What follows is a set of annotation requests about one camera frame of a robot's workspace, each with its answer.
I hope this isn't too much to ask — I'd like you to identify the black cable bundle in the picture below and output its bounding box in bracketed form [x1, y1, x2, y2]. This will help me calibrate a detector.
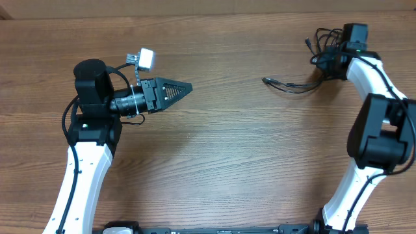
[261, 27, 350, 95]

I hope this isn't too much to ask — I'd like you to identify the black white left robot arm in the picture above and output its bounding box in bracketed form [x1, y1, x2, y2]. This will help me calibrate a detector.
[44, 59, 192, 233]

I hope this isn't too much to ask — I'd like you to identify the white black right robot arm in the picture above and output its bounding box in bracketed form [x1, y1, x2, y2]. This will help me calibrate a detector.
[309, 48, 415, 233]

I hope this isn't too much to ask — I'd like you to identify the black right camera cable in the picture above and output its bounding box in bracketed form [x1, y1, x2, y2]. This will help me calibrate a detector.
[310, 51, 416, 234]

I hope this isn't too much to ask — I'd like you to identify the black camera cable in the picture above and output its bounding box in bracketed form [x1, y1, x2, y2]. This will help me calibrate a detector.
[55, 63, 146, 234]
[310, 51, 416, 234]

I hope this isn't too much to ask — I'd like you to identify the black left camera cable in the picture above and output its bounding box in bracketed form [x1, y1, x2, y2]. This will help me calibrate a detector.
[55, 63, 146, 234]

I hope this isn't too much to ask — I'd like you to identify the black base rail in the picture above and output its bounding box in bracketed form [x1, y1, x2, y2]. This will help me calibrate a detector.
[92, 220, 370, 234]

